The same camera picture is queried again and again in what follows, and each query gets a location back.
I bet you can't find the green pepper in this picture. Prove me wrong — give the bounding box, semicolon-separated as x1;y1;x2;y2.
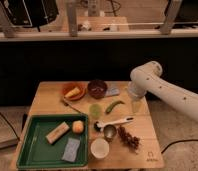
105;100;125;114

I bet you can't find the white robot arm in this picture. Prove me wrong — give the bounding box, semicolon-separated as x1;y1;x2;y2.
127;61;198;123

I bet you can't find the small green cup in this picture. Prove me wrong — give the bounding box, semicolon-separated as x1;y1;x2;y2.
89;104;102;119

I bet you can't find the white cup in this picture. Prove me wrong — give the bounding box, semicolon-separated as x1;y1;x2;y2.
90;138;109;159

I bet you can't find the grey blue cloth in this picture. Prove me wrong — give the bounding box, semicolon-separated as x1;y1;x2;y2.
105;86;120;97

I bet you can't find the dark red grape bunch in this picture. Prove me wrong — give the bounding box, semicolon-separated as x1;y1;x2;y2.
117;126;140;151

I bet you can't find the dark brown bowl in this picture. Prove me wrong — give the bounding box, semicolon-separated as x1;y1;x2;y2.
87;80;108;99

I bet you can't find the yellow corn cob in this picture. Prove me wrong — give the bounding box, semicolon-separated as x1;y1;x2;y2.
65;87;81;98

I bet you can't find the orange peach fruit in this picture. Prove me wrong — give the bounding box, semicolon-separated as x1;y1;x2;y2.
72;120;84;134

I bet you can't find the orange bowl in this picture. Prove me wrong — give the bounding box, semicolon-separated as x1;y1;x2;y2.
62;82;86;101

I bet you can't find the metal fork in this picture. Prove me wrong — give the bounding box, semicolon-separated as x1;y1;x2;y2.
61;99;82;113

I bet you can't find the blue sponge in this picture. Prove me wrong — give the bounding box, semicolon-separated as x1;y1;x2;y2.
62;138;80;162

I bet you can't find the wooden block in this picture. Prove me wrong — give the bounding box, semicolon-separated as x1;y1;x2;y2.
46;122;70;144

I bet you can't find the green plastic tray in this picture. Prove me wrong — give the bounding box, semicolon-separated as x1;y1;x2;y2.
16;114;88;170

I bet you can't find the black cable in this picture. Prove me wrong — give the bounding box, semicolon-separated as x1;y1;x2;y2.
160;138;198;155

